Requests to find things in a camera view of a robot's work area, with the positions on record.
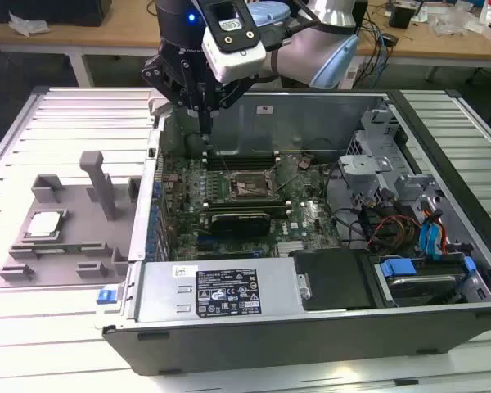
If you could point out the silver metal drive cage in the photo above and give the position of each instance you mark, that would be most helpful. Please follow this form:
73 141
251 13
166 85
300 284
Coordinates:
364 168

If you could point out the wooden desk white frame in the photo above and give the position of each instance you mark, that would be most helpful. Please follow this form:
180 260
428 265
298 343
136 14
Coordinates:
106 32
433 45

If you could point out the black grey PC case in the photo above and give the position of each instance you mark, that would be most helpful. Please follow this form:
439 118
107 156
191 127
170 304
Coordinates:
270 348

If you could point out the black container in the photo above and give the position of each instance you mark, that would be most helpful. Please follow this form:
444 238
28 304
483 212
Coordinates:
403 16

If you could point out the black plastic shroud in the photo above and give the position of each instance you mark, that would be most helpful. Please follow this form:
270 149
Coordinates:
331 282

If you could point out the hard disk in blue carrier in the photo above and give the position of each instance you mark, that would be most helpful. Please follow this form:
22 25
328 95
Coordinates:
421 286

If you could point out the small black device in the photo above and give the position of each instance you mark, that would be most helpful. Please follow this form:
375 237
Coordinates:
390 39

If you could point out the metal locking lever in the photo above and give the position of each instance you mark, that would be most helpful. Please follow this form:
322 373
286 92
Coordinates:
287 182
221 157

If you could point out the CPU socket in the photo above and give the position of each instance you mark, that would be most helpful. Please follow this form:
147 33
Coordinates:
249 188

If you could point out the crumpled white plastic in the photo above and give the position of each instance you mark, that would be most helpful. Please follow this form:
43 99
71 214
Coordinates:
26 24

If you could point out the grey parts rack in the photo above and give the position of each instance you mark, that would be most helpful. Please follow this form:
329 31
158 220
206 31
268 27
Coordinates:
82 229

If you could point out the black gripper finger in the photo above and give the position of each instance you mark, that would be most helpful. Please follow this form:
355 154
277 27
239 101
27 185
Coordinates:
233 92
168 82

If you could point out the green motherboard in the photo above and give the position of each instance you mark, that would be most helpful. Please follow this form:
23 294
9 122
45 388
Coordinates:
303 192

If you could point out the black tower box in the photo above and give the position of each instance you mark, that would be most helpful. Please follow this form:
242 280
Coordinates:
360 12

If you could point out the black RAM slot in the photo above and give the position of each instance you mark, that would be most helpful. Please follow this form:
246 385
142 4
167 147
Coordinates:
245 206
249 158
245 215
245 201
249 153
245 210

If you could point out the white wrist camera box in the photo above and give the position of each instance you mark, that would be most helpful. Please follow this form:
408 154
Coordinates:
237 65

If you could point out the large black box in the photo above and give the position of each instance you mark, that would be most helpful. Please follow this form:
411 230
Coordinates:
45 10

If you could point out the blue case latch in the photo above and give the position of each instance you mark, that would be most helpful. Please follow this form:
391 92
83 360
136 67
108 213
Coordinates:
105 296

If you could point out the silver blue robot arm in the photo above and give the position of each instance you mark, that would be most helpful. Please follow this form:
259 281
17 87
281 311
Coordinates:
298 57

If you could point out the silver chipset heat sink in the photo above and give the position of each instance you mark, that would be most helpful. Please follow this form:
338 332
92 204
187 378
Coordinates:
292 249

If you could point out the silver CPU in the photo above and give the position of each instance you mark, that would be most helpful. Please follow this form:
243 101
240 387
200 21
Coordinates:
44 224

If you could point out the black graphics card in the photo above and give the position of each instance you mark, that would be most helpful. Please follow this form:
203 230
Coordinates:
241 229

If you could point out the clear plastic bags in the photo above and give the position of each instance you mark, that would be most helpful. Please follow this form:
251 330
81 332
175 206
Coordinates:
454 20

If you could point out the silver power supply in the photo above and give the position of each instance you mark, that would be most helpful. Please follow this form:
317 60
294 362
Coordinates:
163 290

